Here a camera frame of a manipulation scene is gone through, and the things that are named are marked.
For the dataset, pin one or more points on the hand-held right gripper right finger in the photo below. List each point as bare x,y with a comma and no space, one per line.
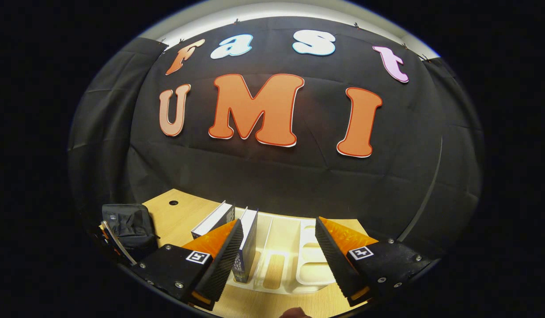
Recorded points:
336,265

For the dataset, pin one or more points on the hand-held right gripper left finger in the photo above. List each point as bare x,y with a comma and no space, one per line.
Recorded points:
224,265

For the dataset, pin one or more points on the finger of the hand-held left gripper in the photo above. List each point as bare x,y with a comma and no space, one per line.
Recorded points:
109,238

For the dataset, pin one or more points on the black schoolbag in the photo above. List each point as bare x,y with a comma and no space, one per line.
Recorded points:
129,225

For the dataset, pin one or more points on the cream plastic bookshelf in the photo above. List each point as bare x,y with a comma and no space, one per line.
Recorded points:
308,265

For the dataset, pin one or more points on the dark cover book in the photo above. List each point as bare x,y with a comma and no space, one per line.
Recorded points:
248,247

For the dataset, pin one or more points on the blue picture cover book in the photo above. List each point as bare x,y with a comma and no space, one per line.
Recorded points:
208,225

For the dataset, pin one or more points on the black backdrop cloth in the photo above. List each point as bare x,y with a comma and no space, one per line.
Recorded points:
299,176

